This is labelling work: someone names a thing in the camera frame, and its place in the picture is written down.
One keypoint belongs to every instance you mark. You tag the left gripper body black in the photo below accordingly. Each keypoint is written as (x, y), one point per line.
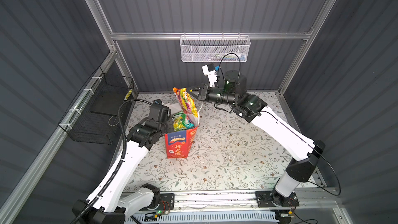
(168, 124)

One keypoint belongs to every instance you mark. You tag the white wire wall basket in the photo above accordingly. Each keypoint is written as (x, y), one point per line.
(197, 48)

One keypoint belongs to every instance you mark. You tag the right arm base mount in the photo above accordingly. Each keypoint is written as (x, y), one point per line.
(271, 198)

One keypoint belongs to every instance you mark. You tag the pink Fox's candy bag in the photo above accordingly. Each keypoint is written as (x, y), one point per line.
(186, 102)

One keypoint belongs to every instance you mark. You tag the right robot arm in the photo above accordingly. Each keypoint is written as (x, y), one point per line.
(304, 151)

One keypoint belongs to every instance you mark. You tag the red paper gift bag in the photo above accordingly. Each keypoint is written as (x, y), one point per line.
(179, 143)

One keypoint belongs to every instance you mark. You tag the yellow tube in black basket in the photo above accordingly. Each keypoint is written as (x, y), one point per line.
(128, 95)

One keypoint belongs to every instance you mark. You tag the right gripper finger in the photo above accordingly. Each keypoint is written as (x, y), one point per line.
(196, 96)
(194, 89)

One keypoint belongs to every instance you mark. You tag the green yellow candy bag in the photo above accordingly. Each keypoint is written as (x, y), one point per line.
(182, 122)

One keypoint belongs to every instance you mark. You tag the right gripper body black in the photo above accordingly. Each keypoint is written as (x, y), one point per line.
(202, 92)

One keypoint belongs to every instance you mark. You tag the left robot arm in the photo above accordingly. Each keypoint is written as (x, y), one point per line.
(106, 205)

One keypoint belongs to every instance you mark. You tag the items in white basket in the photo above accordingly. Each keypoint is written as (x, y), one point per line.
(229, 56)

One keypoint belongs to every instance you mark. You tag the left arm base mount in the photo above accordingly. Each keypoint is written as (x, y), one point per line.
(165, 202)

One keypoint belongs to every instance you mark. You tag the black wire wall basket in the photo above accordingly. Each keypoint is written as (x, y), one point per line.
(94, 119)

